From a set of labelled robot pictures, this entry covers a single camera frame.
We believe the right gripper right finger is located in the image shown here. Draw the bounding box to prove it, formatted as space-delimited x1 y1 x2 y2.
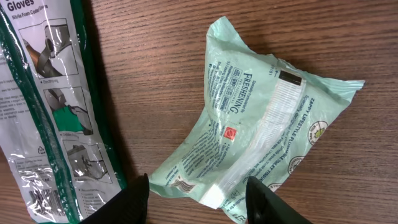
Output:
246 176 312 224

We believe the clear teal small packet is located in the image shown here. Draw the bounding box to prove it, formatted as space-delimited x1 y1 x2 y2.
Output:
149 17 364 223

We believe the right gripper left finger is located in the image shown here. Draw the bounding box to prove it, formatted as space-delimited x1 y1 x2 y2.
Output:
80 174 149 224

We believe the green white wipes packet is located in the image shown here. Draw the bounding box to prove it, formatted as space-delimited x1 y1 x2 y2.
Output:
1 0 126 223

